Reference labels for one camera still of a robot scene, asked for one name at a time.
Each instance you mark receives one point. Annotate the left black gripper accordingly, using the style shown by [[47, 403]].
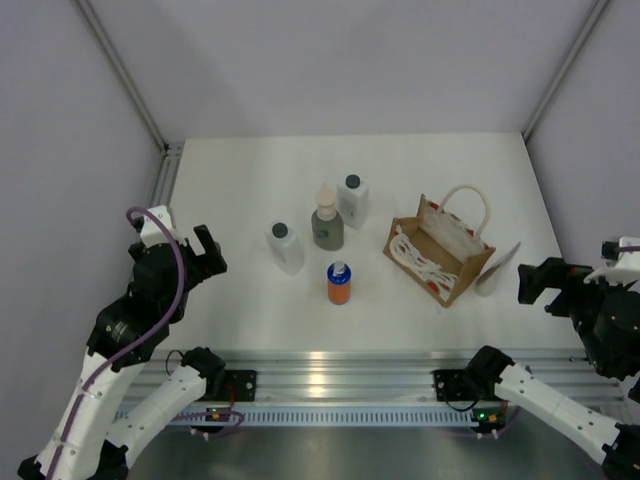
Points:
[[210, 262]]

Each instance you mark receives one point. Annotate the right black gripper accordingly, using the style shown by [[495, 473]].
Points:
[[554, 274]]

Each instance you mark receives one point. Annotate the white bottle black cap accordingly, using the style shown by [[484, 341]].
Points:
[[353, 200], [285, 247]]

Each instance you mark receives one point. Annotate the patterned canvas bag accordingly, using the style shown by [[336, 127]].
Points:
[[443, 254]]

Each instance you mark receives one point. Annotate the green pump bottle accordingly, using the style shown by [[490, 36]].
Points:
[[326, 222]]

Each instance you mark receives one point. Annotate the orange bottle blue cap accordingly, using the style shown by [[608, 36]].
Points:
[[339, 277]]

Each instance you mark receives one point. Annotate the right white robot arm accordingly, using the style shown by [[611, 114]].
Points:
[[604, 311]]

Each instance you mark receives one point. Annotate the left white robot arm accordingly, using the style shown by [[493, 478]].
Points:
[[89, 443]]

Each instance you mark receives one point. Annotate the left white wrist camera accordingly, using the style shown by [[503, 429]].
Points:
[[155, 226]]

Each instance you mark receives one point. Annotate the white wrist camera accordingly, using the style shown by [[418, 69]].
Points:
[[155, 226], [621, 257]]

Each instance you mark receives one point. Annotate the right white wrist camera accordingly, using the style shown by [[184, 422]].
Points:
[[621, 257]]

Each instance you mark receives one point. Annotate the left aluminium frame post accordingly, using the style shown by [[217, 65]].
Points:
[[94, 25]]

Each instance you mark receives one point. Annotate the aluminium frame post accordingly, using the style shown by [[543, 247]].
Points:
[[94, 25], [576, 48]]

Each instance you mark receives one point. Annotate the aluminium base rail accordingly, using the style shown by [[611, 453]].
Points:
[[402, 377]]

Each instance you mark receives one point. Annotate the slotted cable duct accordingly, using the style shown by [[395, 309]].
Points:
[[312, 416]]

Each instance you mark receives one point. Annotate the right aluminium frame post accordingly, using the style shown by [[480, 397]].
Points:
[[576, 48]]

